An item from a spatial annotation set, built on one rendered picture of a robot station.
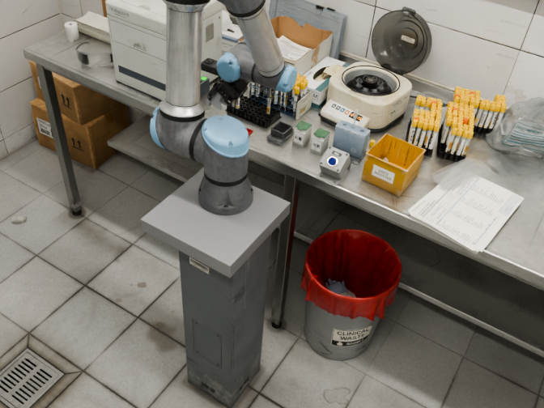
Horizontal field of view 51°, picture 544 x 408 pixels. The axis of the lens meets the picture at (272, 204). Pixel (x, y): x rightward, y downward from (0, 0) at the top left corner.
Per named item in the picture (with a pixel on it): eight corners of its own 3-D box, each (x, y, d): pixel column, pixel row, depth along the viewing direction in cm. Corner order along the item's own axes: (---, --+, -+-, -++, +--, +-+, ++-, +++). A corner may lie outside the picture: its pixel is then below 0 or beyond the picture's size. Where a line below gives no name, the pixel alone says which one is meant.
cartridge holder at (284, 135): (266, 139, 185) (267, 130, 183) (281, 127, 191) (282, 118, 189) (280, 146, 183) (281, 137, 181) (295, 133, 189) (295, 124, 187)
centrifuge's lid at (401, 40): (379, -2, 193) (391, -5, 199) (362, 68, 208) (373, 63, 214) (435, 19, 184) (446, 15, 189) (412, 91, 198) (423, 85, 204)
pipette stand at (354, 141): (329, 153, 182) (333, 127, 175) (338, 142, 186) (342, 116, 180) (358, 164, 178) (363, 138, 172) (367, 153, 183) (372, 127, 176)
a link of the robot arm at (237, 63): (248, 65, 154) (267, 48, 161) (213, 54, 158) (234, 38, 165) (247, 91, 159) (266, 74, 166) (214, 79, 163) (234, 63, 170)
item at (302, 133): (291, 144, 184) (294, 126, 180) (299, 137, 187) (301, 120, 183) (303, 148, 183) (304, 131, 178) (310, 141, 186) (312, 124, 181)
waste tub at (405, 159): (359, 179, 173) (365, 153, 166) (380, 158, 182) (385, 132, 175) (399, 197, 168) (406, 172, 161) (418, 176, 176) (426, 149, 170)
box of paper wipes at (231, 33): (188, 39, 233) (187, 9, 225) (204, 28, 241) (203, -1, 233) (236, 54, 226) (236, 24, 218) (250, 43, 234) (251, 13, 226)
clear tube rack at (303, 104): (246, 100, 202) (247, 82, 197) (261, 89, 208) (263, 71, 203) (296, 121, 194) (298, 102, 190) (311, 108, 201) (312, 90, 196)
